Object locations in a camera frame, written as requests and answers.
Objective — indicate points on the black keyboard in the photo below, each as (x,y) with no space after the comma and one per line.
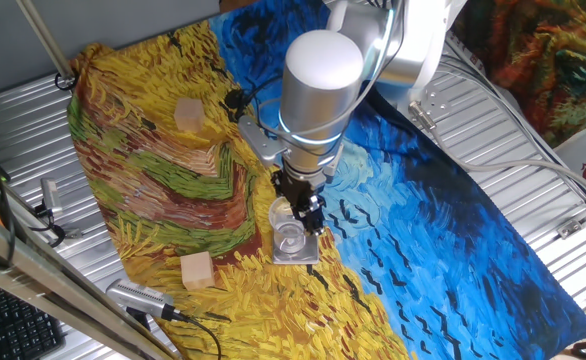
(18,325)

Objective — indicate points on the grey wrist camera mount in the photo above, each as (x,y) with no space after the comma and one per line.
(260,145)

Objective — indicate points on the small silver clamped camera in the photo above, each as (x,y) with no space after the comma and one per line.
(51,195)

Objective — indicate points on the painted blue and yellow tablecloth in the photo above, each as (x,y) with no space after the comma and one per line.
(423,225)

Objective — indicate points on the silver digital scale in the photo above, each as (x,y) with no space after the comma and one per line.
(298,259)

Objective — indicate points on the ribbed silver camera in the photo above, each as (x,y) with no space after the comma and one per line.
(138,296)

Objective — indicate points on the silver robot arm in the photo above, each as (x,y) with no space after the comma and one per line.
(318,90)

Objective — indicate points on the wooden cube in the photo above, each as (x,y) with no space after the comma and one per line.
(198,272)
(189,115)

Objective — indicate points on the clear glass cup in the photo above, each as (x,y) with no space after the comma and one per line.
(285,235)

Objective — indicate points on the aluminium frame beam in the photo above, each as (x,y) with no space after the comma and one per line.
(48,285)

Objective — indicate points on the colourful painted cloth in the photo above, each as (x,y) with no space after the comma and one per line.
(548,60)

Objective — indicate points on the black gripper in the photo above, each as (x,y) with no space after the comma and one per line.
(293,190)

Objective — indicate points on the grey metal pole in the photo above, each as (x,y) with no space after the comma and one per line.
(43,37)

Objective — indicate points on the silver metal bracket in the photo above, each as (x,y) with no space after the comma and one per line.
(573,227)

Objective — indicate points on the white box with red logo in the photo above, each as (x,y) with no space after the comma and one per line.
(583,150)

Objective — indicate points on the black foam microphone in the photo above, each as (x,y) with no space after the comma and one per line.
(234,99)

